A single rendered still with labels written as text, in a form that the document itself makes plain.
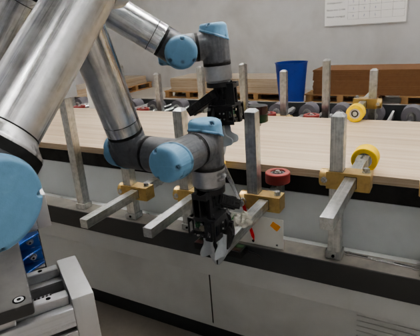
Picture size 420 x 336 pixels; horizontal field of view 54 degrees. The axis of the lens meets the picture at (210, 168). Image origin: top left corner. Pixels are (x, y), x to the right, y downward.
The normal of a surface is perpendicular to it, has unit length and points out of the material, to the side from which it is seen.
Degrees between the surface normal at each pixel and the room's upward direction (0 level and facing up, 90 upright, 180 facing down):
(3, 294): 0
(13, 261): 0
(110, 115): 105
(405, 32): 90
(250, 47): 90
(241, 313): 90
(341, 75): 90
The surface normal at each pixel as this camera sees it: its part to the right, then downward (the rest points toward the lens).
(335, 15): -0.52, 0.31
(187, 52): 0.12, 0.32
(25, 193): 0.80, 0.23
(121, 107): 0.57, 0.35
